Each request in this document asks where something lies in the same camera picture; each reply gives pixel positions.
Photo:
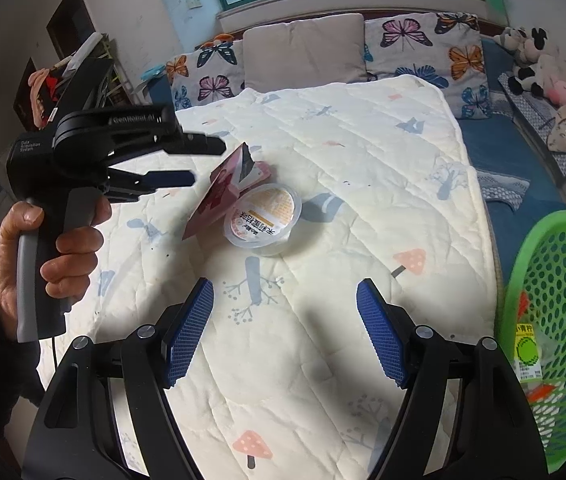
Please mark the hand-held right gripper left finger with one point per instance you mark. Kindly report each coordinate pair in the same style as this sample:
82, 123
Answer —
190, 335

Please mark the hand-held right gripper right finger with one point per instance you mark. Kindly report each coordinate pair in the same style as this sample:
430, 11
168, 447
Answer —
380, 335

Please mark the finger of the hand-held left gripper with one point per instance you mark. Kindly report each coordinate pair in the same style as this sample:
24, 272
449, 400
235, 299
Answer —
198, 146
173, 178

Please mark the pink red snack packet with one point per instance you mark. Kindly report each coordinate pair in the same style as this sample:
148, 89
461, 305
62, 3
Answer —
213, 200

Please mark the clear plastic cup orange label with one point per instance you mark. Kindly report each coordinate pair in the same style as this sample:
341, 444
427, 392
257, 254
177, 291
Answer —
268, 210

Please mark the green plastic basket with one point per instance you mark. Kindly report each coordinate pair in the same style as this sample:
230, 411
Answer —
563, 260

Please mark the person's left hand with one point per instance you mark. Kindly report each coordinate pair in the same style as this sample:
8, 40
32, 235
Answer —
75, 270

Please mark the small butterfly print cushion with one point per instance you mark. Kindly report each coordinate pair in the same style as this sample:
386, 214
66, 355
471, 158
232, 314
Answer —
203, 77

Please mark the metal drying rack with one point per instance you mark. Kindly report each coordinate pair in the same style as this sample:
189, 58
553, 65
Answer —
108, 60

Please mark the white quilted blanket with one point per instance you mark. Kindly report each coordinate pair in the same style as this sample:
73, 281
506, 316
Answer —
338, 150

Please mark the beige cushion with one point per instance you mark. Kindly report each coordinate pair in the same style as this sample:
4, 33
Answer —
303, 52

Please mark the green label packet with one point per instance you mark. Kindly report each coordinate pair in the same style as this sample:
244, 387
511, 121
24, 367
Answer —
528, 355

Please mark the blue sofa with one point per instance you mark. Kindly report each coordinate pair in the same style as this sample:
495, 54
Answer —
513, 230

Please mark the grey patterned cloth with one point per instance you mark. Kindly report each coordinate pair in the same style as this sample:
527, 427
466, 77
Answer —
503, 190

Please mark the large butterfly print cushion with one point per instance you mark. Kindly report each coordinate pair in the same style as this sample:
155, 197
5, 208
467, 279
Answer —
423, 55

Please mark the grey checked blanket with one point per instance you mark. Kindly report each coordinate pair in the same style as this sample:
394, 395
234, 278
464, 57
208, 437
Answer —
528, 110

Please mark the black white plush toy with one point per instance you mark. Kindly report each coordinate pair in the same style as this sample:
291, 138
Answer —
528, 80
520, 40

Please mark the white wall switch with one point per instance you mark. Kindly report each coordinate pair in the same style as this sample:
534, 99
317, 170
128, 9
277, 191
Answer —
194, 4

